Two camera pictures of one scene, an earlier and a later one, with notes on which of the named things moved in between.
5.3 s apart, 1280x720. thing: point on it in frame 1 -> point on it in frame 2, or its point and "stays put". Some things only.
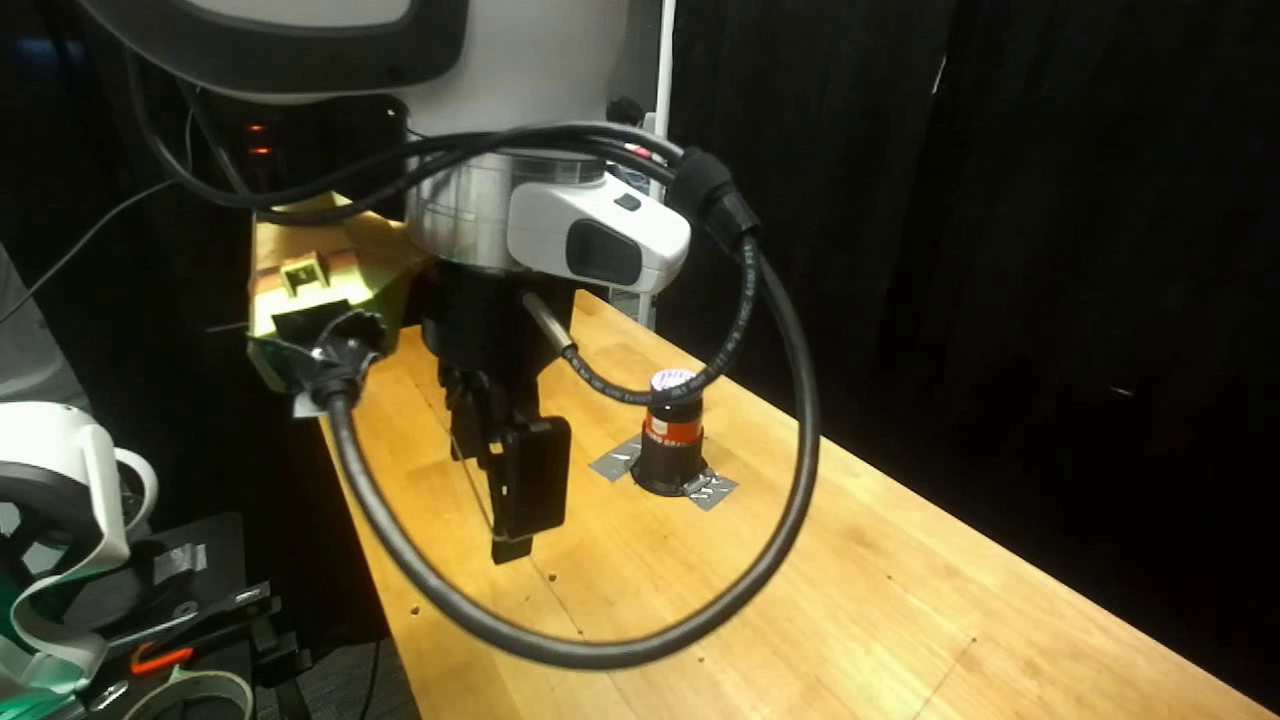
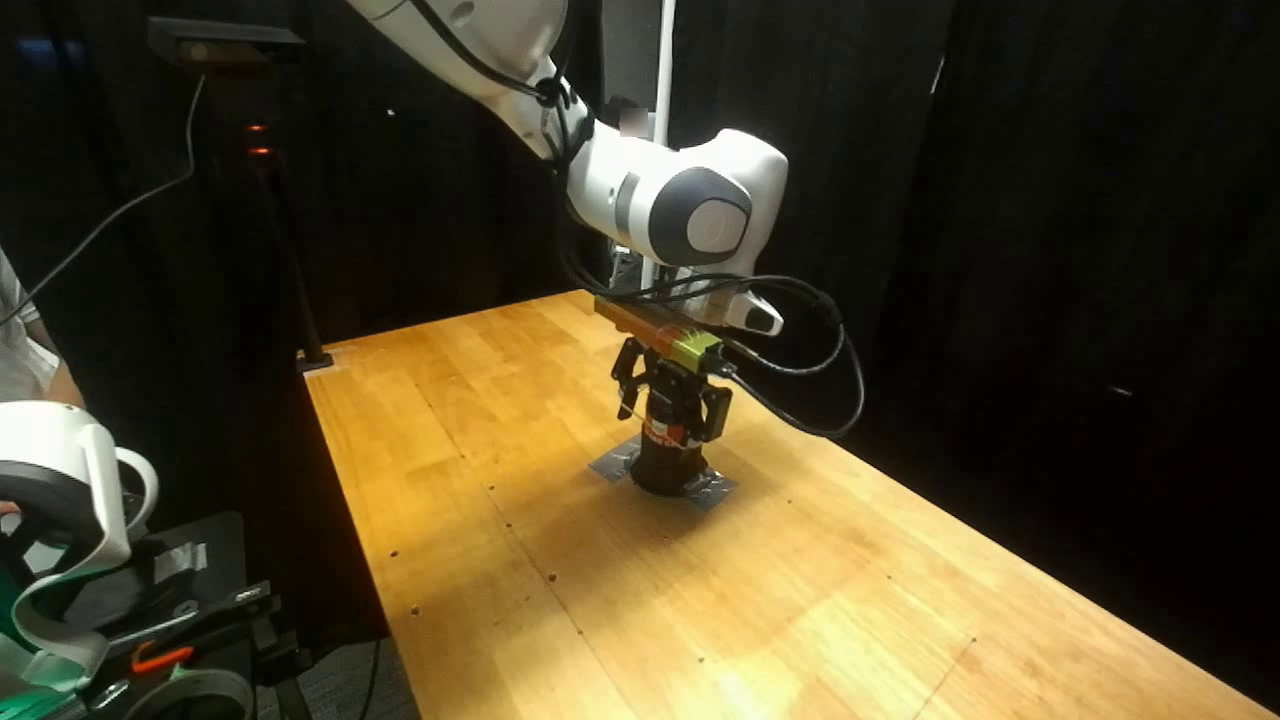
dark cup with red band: x=674 y=454 stays put
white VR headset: x=70 y=504 stays put
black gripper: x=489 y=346 -> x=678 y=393
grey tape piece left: x=618 y=463 stays put
